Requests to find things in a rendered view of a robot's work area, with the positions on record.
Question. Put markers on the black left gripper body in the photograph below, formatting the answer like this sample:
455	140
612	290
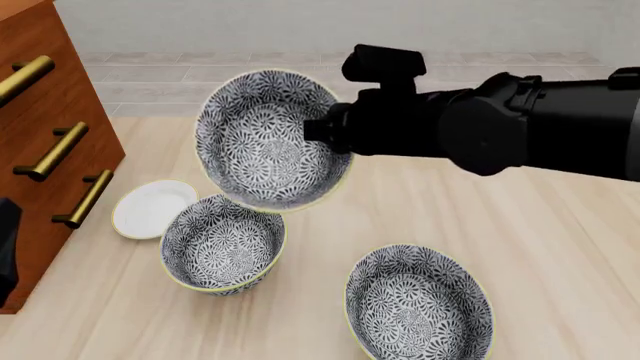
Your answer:
7	243

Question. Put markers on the wooden cabinet drawer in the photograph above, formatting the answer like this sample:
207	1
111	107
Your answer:
45	247
30	33
75	108

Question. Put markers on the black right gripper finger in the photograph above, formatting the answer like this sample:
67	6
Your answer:
317	130

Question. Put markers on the wooden cabinet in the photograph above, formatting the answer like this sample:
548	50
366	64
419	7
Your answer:
75	112

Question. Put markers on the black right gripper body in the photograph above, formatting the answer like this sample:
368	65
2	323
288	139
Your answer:
344	127

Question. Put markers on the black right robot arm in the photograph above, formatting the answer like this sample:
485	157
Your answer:
550	123

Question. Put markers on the black patterned bowl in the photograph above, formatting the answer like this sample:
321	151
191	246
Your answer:
225	247
260	157
417	311

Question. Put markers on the white plate with yellow rim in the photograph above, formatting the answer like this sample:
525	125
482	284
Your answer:
145	208

